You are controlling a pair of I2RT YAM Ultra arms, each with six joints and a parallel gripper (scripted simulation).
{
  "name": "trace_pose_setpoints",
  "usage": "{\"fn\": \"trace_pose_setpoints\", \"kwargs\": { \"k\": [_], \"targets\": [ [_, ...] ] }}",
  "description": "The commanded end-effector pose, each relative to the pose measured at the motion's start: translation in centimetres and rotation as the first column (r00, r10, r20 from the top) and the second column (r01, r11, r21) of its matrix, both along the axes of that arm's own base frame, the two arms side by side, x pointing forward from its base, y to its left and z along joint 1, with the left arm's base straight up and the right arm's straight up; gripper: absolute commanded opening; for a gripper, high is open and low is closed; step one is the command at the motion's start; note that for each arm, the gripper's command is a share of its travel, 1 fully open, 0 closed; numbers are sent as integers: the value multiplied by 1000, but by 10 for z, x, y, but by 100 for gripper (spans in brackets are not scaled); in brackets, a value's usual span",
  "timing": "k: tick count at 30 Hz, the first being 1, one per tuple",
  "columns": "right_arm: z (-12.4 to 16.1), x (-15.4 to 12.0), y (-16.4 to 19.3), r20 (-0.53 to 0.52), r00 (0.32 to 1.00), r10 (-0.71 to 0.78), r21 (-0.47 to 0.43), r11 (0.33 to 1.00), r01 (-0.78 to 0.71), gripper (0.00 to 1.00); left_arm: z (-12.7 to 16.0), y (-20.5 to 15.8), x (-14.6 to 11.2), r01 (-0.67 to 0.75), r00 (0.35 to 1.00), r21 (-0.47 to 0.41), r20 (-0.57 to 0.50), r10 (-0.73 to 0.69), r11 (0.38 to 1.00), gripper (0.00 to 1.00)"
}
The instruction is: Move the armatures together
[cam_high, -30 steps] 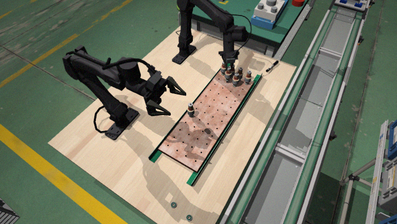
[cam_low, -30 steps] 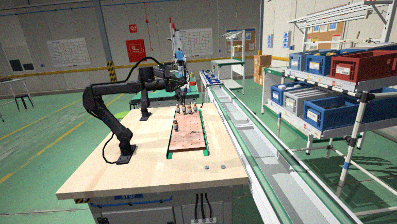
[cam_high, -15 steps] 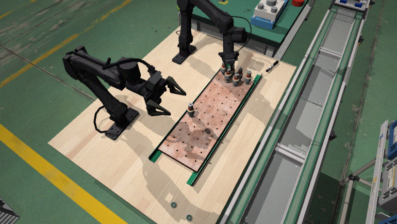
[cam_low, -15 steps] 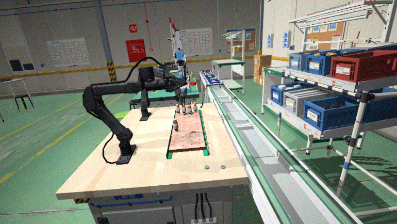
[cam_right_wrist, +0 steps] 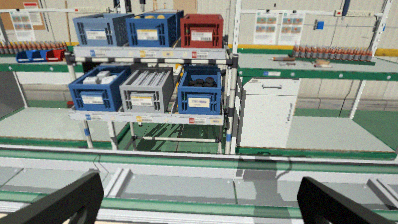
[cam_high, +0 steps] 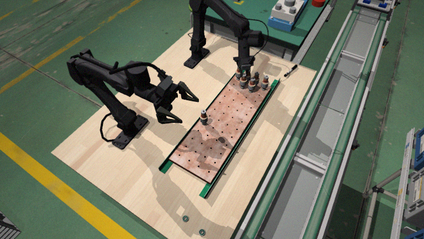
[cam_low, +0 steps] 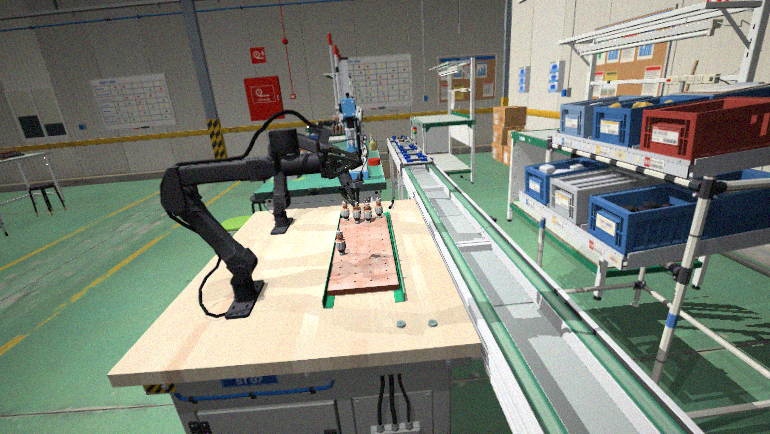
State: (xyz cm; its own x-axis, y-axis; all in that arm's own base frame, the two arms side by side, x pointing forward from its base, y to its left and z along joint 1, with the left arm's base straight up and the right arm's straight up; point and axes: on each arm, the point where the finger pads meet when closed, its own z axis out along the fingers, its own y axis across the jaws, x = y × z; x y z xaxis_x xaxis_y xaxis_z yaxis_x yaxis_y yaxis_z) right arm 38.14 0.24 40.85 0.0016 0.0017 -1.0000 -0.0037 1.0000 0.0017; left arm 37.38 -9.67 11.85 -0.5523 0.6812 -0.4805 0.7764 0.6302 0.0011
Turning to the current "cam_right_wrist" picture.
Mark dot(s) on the row of blue and red plastic bins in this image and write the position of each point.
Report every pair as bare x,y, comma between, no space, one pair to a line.
41,56

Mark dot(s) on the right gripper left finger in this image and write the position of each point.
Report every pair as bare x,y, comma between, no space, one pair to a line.
81,200

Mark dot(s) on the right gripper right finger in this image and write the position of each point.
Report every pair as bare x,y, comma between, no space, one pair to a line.
320,204

